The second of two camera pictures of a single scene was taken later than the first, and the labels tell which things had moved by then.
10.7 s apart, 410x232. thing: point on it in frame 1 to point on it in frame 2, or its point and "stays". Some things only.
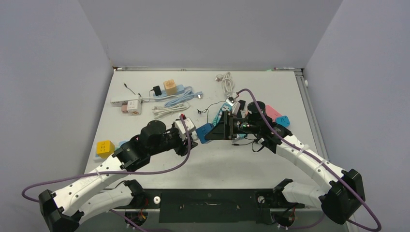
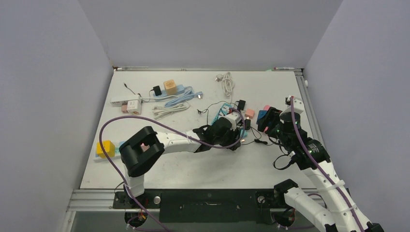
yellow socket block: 105,148 stays
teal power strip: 224,107 stays
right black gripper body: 235,126 to 274,117
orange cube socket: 170,87 stays
